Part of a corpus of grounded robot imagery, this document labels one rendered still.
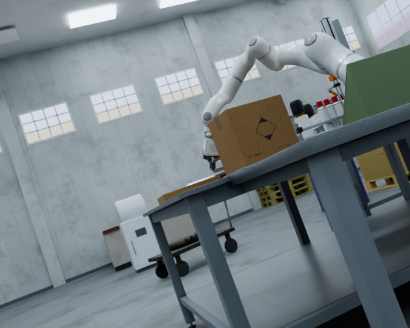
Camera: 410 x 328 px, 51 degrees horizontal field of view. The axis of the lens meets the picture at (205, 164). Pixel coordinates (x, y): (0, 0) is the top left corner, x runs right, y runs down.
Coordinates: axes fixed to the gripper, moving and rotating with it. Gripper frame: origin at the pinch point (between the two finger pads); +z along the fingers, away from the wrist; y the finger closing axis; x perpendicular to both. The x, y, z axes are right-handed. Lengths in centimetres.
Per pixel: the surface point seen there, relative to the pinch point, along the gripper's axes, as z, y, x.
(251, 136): -6.8, 7.4, -41.8
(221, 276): 51, -13, -62
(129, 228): 23, -13, 530
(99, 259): 96, -63, 968
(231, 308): 63, -9, -62
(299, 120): -36, 63, 25
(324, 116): -30, 66, -2
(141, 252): 63, 8, 530
